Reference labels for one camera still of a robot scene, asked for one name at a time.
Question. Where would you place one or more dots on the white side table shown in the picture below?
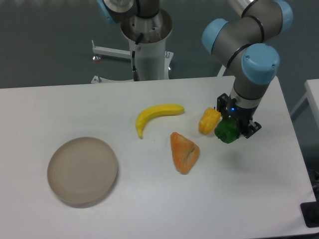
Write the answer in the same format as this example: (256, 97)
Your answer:
(310, 98)

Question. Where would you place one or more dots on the beige round plate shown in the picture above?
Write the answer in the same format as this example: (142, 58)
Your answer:
(82, 171)

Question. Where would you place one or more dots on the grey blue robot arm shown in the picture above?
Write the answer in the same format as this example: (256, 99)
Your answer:
(239, 46)

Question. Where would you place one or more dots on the black clamp at table edge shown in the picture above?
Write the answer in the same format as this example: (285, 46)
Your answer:
(310, 212)

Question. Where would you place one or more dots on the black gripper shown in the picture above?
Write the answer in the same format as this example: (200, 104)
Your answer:
(228, 107)

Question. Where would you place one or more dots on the yellow toy pepper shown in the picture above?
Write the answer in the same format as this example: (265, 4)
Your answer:
(209, 120)

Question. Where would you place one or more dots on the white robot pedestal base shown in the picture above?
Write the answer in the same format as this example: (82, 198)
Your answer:
(147, 46)

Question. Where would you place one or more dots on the orange toy pepper slice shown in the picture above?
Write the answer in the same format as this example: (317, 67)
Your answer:
(185, 152)

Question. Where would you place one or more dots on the yellow toy banana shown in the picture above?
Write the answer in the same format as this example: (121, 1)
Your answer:
(156, 111)

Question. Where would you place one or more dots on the green toy pepper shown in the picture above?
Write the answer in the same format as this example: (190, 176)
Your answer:
(227, 130)

